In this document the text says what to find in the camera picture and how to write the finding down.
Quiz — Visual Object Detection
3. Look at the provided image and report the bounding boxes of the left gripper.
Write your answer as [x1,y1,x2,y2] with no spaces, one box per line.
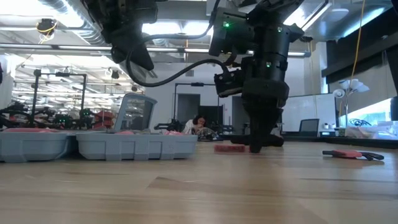
[102,21,155,71]

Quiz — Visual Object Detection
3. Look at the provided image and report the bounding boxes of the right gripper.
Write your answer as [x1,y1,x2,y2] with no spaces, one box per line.
[242,77,290,154]

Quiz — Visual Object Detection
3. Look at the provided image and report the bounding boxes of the black work glove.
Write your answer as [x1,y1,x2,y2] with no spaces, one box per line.
[231,133,285,147]

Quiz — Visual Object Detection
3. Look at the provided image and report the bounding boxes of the small pink tool piece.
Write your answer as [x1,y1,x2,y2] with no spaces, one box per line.
[213,144,249,154]

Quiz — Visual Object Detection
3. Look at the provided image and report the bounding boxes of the grey plastic tool case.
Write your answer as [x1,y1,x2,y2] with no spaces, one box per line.
[0,129,198,164]

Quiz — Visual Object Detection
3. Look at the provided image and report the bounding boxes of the small pink black-tipped tool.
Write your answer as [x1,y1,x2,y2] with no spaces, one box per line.
[322,149,385,162]

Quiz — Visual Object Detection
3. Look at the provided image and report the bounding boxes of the pink tool handle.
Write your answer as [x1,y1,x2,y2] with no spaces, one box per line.
[2,128,63,134]

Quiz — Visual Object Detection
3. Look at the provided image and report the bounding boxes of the red tool cabinet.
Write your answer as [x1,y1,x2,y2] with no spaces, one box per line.
[93,110,115,131]

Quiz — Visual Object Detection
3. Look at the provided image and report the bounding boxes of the grey mesh office chair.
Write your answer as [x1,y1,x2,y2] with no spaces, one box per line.
[298,118,320,136]

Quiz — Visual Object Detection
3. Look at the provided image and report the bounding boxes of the whiteboard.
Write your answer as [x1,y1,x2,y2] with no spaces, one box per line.
[281,93,337,133]

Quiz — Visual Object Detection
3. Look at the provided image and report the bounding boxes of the person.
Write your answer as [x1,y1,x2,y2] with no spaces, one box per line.
[182,114,208,136]

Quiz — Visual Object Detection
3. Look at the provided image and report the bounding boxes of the long tube ceiling light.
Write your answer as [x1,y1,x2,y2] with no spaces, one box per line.
[0,43,312,58]

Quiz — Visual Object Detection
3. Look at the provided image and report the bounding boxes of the black round ceiling fixture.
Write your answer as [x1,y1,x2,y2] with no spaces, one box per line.
[36,18,59,41]

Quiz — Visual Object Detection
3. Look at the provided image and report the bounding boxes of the white multi-head floor lamp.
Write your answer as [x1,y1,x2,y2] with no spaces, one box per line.
[332,78,371,137]

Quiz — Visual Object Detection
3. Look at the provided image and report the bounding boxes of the clear plastic bag pile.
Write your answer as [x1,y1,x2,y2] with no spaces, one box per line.
[341,119,398,141]

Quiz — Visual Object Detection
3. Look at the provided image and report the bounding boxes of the white ceiling disc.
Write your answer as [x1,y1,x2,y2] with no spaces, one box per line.
[326,7,349,22]

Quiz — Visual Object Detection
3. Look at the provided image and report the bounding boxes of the black looped cable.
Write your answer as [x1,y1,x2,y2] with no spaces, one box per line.
[126,0,231,88]

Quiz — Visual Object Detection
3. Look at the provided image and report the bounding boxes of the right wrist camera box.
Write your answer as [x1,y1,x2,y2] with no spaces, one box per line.
[213,68,244,98]

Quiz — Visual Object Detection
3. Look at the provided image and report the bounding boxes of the white-frame mesh office chair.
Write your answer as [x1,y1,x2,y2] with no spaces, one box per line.
[114,93,158,131]

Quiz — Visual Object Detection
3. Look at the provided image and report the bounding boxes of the black rig frame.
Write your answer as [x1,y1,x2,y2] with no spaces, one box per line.
[30,68,88,125]
[173,82,221,131]

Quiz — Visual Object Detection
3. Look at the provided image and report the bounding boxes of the black cable bundle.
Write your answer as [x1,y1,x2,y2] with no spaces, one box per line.
[349,118,373,128]

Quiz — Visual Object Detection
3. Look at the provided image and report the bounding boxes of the yellow hanging cable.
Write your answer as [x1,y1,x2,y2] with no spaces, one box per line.
[350,0,365,80]

